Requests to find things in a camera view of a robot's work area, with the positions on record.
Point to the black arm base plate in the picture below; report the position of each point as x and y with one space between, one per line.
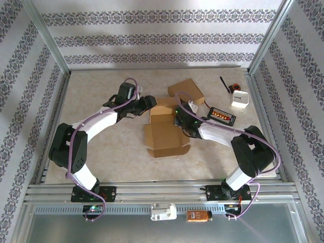
110 193
212 193

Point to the grey metal sheet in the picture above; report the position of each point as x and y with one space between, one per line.
152 231

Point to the orange battery pack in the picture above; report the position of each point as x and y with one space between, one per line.
198 216

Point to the aluminium cross bar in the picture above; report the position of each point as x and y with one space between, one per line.
157 67

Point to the controller board with green light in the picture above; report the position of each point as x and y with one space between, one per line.
93 209

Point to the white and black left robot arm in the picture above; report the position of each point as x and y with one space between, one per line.
68 152

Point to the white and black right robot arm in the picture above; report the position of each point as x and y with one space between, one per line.
253 157

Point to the white plastic dock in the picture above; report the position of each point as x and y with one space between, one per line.
164 211

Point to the aluminium side rail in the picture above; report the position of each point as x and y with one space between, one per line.
257 96
57 114

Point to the aluminium frame post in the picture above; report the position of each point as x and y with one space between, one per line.
47 38
270 38

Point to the white square clock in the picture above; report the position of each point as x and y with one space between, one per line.
240 100

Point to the brown cardboard box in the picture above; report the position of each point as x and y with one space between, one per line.
162 136
186 89

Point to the black board with orange connectors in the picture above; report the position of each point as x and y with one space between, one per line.
221 116

